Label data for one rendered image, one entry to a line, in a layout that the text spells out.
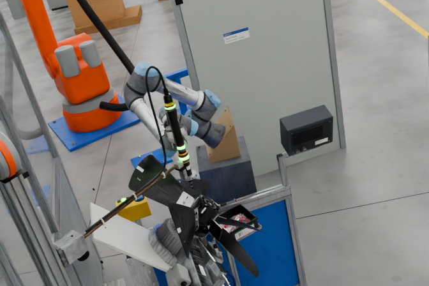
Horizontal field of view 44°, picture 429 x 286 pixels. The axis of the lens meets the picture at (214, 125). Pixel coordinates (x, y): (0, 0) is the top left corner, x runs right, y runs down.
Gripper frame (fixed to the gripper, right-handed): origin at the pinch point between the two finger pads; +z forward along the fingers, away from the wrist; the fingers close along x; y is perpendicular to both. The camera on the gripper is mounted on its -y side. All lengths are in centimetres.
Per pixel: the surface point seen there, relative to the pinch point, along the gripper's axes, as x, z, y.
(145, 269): 30, 15, 47
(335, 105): -151, -184, 108
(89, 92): 52, -372, 102
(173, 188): 8.2, 0.3, 22.2
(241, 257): -10, 26, 49
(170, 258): 18, 18, 43
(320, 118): -76, -33, 30
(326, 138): -79, -35, 44
